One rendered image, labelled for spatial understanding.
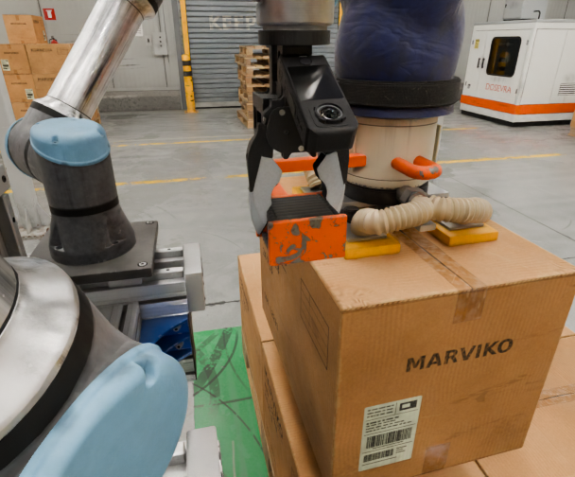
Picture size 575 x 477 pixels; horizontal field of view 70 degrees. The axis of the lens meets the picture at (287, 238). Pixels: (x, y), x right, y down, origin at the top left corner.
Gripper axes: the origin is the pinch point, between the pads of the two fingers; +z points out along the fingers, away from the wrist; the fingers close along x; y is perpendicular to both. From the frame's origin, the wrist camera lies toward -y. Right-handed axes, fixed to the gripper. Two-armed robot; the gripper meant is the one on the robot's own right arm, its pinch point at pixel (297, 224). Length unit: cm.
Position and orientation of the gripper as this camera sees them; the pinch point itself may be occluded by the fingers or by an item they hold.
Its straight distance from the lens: 47.8
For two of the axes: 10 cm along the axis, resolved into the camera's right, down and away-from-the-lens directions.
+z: 0.0, 9.0, 4.4
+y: -2.5, -4.3, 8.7
